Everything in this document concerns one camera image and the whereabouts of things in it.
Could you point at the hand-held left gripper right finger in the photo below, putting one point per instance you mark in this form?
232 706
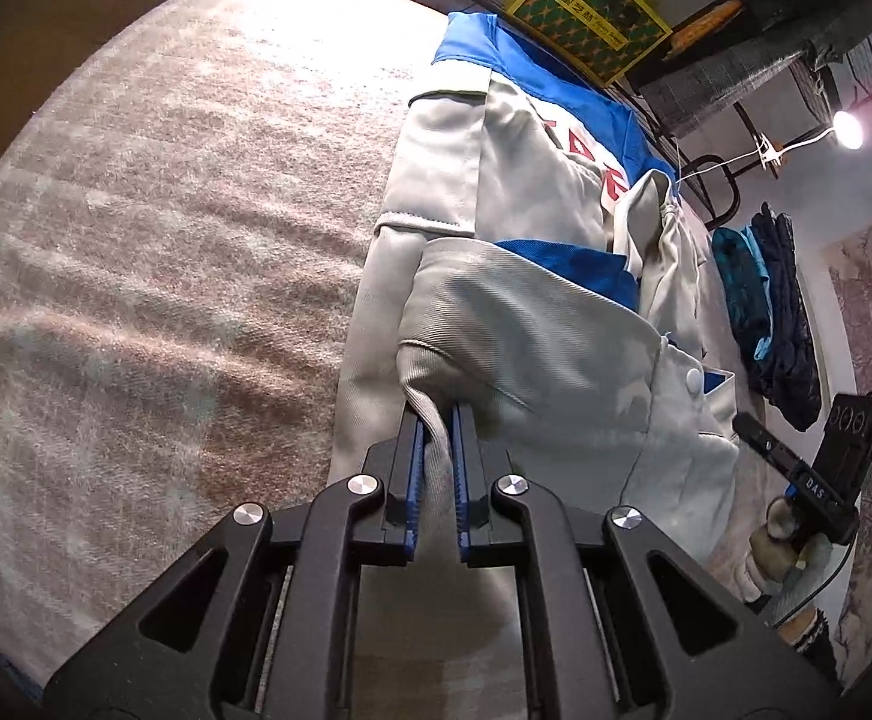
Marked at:
460 480

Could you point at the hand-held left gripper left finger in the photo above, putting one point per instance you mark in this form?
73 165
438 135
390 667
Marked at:
411 480

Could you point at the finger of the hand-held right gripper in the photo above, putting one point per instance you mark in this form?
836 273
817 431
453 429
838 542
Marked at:
760 439

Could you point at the grey and blue work jacket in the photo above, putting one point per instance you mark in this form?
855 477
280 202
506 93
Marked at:
541 360

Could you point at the person's right forearm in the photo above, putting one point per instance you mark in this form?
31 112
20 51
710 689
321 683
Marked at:
811 641

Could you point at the black metal clothes rack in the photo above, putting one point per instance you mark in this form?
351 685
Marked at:
823 90

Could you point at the person's right hand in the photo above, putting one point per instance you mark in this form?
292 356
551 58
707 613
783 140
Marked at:
773 562

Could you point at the navy folded garment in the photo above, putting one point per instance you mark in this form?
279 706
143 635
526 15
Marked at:
788 330

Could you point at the teal folded garment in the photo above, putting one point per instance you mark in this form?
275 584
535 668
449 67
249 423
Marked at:
740 285

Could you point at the white clamp lamp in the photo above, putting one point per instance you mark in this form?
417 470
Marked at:
848 127

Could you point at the plaid blanket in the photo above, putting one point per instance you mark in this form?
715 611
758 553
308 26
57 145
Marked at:
143 240

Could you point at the yellow and green patterned box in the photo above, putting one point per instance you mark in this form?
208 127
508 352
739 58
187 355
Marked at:
586 7

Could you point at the black tubular frame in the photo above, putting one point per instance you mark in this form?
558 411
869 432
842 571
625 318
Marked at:
732 191

